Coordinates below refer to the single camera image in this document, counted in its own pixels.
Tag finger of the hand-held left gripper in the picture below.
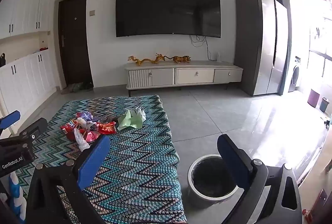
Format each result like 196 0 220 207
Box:
0 110 21 131
19 117 49 142

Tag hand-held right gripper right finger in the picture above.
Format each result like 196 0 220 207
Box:
217 134 303 224

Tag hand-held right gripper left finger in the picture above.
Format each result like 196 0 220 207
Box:
26 134 112 224

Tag white plastic bag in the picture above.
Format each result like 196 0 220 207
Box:
73 128 90 152

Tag pink snack wrapper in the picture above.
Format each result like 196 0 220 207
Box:
83 131 101 143

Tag white round trash can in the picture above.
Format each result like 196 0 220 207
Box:
187 154 239 205

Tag red snack wrapper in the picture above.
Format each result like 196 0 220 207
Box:
96 122 117 135
60 122 78 140

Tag white printed wrapper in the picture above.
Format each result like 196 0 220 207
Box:
78 118 97 131

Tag green paper sheet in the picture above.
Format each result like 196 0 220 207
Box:
117 109 144 131

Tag white paper towel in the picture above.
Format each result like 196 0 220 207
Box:
133 108 146 122

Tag zigzag knitted blanket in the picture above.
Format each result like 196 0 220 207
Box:
19 95 187 224

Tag white base cabinets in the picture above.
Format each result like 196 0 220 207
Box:
0 49 63 134

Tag grey doormat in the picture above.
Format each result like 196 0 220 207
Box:
61 84 78 95

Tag white coffee table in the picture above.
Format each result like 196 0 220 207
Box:
297 141 332 224

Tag dark brown entrance door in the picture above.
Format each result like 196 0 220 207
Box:
58 0 93 88

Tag white television cabinet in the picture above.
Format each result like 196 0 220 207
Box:
124 60 244 97

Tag purple bin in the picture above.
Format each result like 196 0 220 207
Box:
307 88 321 107

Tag white washing machine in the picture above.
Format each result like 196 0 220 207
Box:
288 56 303 92

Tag teal waste bin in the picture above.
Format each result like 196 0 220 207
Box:
319 97 330 113

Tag golden dragon figurine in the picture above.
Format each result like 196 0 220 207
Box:
128 53 168 66

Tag golden tiger figurine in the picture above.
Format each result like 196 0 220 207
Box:
170 56 192 64

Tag silver double-door refrigerator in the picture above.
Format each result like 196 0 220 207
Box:
235 0 289 97

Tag balcony window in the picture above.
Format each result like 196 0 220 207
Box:
309 17 332 90

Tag white wall cabinets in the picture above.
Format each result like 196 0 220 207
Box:
0 0 52 40

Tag black television cables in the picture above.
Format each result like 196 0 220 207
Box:
189 34 212 61

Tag black wall television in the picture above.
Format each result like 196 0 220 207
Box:
115 0 222 38

